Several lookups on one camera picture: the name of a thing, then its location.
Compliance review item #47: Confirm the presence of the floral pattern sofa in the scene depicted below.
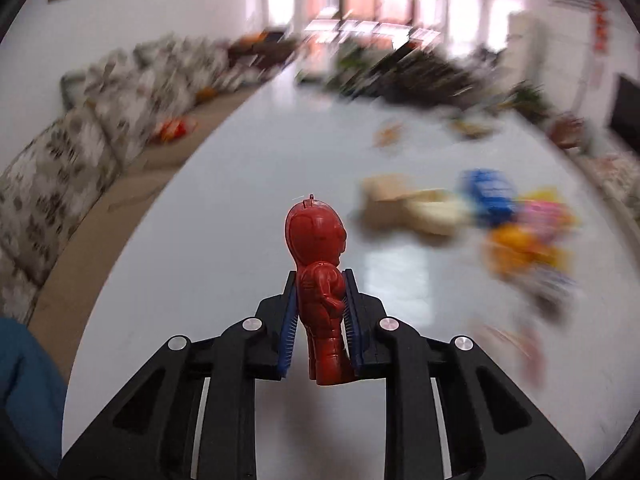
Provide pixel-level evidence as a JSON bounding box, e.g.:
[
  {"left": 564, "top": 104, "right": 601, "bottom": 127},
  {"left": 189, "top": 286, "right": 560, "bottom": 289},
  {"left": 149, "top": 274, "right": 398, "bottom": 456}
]
[{"left": 0, "top": 33, "right": 242, "bottom": 324}]

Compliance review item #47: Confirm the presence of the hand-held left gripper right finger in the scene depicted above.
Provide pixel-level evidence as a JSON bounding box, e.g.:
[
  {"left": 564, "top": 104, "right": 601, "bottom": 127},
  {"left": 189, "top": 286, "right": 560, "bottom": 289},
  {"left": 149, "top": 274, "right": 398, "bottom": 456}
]
[{"left": 343, "top": 268, "right": 587, "bottom": 480}]

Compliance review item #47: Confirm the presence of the round-back wooden chair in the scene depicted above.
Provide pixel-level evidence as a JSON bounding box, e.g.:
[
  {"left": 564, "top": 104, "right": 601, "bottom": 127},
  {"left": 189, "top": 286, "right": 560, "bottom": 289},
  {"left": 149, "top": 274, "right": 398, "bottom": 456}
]
[{"left": 549, "top": 114, "right": 587, "bottom": 150}]

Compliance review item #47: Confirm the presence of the white standing air conditioner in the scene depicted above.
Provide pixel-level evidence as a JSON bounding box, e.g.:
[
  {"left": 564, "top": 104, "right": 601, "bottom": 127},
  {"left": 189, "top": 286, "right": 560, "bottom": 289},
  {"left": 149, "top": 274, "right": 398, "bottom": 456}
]
[{"left": 507, "top": 12, "right": 541, "bottom": 84}]

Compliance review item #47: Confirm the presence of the blue packet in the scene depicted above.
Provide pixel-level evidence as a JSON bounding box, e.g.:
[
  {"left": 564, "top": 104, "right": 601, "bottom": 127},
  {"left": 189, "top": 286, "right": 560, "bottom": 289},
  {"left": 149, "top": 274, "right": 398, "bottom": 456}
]
[{"left": 462, "top": 169, "right": 517, "bottom": 227}]

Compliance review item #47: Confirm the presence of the orange red toy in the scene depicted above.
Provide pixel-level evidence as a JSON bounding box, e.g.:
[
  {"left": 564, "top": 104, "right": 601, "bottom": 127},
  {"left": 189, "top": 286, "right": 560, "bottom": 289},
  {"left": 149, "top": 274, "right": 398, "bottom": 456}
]
[{"left": 149, "top": 115, "right": 199, "bottom": 145}]

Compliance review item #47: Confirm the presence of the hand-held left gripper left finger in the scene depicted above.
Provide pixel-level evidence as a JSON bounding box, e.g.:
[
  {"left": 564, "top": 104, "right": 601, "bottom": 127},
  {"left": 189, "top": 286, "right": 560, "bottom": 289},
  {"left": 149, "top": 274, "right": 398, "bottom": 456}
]
[{"left": 57, "top": 269, "right": 301, "bottom": 480}]

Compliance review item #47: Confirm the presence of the blue clothing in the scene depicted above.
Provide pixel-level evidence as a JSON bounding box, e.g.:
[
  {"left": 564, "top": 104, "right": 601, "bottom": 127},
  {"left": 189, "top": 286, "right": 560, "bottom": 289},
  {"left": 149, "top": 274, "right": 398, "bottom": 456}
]
[{"left": 0, "top": 317, "right": 69, "bottom": 480}]

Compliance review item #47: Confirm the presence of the large potted plant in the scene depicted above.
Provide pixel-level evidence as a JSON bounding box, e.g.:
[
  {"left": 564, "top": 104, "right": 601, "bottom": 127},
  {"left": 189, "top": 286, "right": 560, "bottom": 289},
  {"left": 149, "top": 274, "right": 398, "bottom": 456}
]
[{"left": 509, "top": 84, "right": 551, "bottom": 122}]

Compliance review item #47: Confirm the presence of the red pink packet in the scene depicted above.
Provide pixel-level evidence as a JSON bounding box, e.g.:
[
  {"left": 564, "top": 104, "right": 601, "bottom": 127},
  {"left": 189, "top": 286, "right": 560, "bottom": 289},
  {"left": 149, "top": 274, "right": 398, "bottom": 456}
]
[{"left": 519, "top": 199, "right": 567, "bottom": 227}]

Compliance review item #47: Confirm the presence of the yellow orange snack packet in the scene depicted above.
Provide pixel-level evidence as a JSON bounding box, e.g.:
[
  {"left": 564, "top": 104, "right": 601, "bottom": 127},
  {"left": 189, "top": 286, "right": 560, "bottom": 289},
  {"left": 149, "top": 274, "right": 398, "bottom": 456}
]
[{"left": 484, "top": 224, "right": 577, "bottom": 282}]

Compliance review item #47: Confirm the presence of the black television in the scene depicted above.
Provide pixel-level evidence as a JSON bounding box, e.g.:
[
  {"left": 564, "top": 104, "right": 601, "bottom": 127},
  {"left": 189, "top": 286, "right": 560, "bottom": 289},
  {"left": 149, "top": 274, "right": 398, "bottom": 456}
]
[{"left": 609, "top": 73, "right": 640, "bottom": 154}]

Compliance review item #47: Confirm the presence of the red knot string decoration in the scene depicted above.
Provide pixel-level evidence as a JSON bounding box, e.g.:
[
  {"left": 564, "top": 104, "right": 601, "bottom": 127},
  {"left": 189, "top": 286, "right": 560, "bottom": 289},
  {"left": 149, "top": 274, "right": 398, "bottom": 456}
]
[{"left": 592, "top": 0, "right": 609, "bottom": 54}]

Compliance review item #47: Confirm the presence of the red toy figure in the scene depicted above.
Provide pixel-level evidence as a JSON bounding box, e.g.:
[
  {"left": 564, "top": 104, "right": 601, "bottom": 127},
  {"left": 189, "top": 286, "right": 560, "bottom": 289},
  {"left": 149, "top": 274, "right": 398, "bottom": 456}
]
[{"left": 284, "top": 193, "right": 350, "bottom": 387}]

